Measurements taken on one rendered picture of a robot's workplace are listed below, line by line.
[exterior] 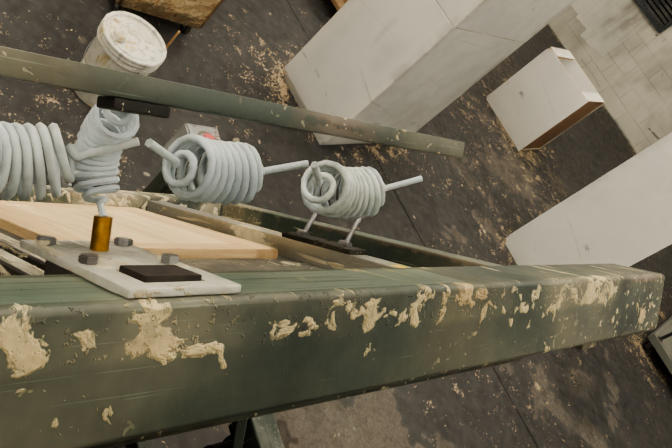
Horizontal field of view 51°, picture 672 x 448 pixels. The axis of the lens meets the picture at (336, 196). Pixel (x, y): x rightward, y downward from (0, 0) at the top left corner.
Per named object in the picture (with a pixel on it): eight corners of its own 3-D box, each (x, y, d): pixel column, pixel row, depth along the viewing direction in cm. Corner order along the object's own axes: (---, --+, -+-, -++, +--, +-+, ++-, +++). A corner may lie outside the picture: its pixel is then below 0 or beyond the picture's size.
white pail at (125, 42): (117, 66, 339) (165, -1, 312) (140, 117, 331) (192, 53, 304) (55, 61, 314) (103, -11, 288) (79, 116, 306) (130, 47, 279)
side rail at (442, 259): (234, 239, 206) (239, 202, 205) (596, 347, 130) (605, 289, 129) (217, 239, 202) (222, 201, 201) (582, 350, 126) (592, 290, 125)
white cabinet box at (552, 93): (507, 98, 668) (569, 50, 627) (539, 149, 652) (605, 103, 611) (485, 97, 633) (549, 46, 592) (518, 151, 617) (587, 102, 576)
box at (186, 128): (187, 159, 225) (217, 126, 215) (197, 190, 220) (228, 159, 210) (154, 155, 216) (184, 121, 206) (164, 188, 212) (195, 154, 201)
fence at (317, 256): (162, 216, 188) (164, 201, 187) (457, 302, 122) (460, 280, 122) (146, 215, 184) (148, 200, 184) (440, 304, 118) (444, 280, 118)
